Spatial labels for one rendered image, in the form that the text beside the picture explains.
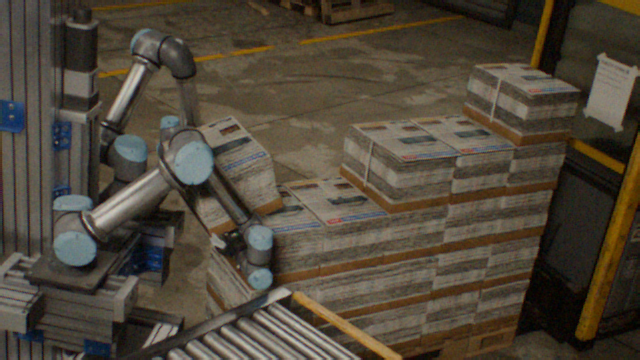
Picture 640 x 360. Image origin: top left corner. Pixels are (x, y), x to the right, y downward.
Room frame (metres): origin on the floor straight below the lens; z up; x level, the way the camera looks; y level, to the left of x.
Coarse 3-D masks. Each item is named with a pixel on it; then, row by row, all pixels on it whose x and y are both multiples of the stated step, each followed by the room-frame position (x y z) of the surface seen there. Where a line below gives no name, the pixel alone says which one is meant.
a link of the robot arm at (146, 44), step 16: (144, 32) 3.02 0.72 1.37; (160, 32) 3.04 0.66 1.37; (144, 48) 2.97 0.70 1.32; (160, 48) 2.95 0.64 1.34; (144, 64) 2.95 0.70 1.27; (160, 64) 2.98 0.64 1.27; (128, 80) 2.91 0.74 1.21; (144, 80) 2.93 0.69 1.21; (128, 96) 2.88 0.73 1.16; (112, 112) 2.84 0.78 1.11; (128, 112) 2.86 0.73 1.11; (112, 128) 2.79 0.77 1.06
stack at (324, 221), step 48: (288, 192) 2.95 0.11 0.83; (336, 192) 3.02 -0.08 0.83; (288, 240) 2.64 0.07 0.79; (336, 240) 2.76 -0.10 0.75; (384, 240) 2.89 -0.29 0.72; (432, 240) 3.02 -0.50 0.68; (240, 288) 2.63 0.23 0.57; (288, 288) 2.66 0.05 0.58; (336, 288) 2.77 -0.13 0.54; (384, 288) 2.90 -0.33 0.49; (432, 288) 3.05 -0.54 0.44; (336, 336) 2.80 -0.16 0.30; (384, 336) 2.94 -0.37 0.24
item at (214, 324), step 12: (252, 300) 2.21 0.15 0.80; (264, 300) 2.22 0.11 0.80; (276, 300) 2.23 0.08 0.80; (288, 300) 2.28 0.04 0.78; (228, 312) 2.13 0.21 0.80; (240, 312) 2.14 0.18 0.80; (252, 312) 2.15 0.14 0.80; (204, 324) 2.05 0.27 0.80; (216, 324) 2.06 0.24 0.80; (180, 336) 1.97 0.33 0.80; (192, 336) 1.98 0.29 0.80; (144, 348) 1.90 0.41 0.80; (156, 348) 1.90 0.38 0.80; (168, 348) 1.91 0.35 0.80; (180, 348) 1.94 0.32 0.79
